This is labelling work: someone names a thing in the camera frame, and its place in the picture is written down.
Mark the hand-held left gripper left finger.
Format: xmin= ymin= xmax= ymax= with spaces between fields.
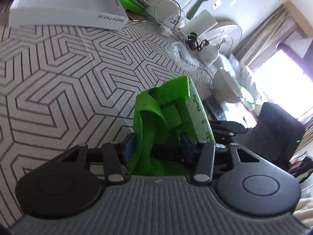
xmin=57 ymin=133 xmax=136 ymax=186

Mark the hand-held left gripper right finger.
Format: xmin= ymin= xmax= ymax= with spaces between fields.
xmin=180 ymin=132 xmax=262 ymax=183

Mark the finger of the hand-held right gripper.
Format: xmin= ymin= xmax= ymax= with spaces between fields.
xmin=209 ymin=120 xmax=249 ymax=140

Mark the green shopping bag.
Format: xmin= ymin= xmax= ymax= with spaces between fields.
xmin=127 ymin=76 xmax=216 ymax=177

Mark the white round bowl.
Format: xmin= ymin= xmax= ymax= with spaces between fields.
xmin=212 ymin=67 xmax=243 ymax=104

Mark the bright window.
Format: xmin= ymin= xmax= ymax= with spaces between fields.
xmin=254 ymin=49 xmax=313 ymax=118

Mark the white round device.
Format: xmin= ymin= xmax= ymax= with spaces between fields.
xmin=201 ymin=44 xmax=219 ymax=65

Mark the clear plastic wrap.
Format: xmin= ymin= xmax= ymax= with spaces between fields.
xmin=171 ymin=42 xmax=200 ymax=70

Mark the white round fan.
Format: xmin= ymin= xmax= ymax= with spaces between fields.
xmin=201 ymin=21 xmax=243 ymax=57

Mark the beige curtain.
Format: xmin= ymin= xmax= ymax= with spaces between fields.
xmin=235 ymin=4 xmax=297 ymax=64

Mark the white flat board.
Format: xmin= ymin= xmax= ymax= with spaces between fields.
xmin=193 ymin=9 xmax=218 ymax=34

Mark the white charger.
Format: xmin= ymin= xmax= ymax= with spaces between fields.
xmin=160 ymin=15 xmax=185 ymax=36

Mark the brown flat packet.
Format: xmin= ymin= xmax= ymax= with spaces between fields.
xmin=125 ymin=10 xmax=140 ymax=22

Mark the green flat packet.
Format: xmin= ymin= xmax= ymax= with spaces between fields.
xmin=113 ymin=0 xmax=148 ymax=15

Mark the white tablet box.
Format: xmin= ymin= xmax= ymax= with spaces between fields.
xmin=8 ymin=0 xmax=129 ymax=31

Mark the black cable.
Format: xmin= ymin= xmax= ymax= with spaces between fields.
xmin=183 ymin=32 xmax=209 ymax=51

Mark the kettle with grey-green handle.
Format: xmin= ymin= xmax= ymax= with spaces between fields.
xmin=176 ymin=0 xmax=210 ymax=20

